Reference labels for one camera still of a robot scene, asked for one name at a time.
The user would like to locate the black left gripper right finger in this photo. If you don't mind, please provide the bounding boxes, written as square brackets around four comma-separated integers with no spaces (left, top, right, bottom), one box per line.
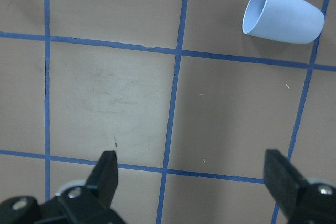
[263,149,310,216]

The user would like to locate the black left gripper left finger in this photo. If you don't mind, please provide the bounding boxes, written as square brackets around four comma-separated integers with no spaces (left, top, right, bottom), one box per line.
[85,150,118,208]

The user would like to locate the light blue plastic cup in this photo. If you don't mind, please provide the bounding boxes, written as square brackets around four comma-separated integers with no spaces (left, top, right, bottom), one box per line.
[242,0,325,44]

